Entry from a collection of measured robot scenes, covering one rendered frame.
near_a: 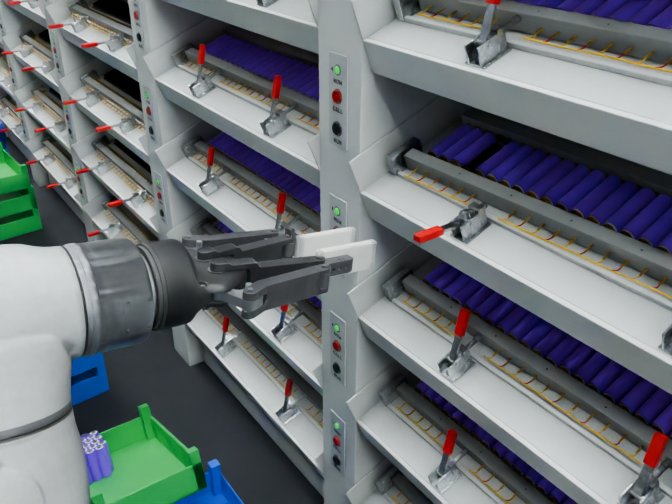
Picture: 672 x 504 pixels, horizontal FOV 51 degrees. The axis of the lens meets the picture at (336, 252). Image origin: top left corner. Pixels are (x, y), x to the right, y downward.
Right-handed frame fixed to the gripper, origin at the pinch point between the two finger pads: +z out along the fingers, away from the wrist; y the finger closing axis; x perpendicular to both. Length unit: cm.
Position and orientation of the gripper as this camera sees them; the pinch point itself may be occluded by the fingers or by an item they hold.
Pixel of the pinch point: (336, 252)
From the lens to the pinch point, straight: 70.7
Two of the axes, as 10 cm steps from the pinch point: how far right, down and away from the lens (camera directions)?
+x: 1.1, -9.1, -4.0
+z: 8.1, -1.5, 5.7
